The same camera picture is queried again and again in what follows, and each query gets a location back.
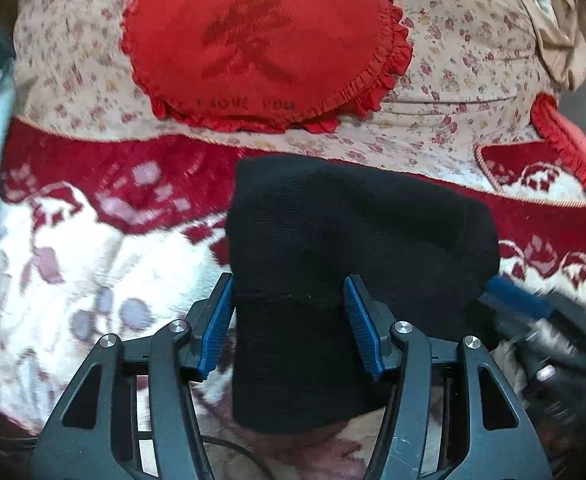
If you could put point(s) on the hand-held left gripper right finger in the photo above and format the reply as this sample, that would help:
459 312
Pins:
363 325

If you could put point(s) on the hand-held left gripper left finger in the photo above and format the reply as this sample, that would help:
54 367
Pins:
215 330

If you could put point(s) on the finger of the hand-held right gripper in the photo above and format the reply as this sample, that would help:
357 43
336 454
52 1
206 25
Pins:
513 297

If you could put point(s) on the black knit hat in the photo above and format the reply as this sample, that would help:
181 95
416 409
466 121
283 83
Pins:
348 230

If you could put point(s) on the red and white floral blanket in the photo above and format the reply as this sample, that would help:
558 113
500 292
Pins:
98 240

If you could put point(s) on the floral covered sofa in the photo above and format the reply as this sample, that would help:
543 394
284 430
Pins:
463 80

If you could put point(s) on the beige cloth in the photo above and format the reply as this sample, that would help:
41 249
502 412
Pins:
563 25

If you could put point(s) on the red heart-shaped frilled pillow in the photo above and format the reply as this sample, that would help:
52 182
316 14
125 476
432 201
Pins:
263 35

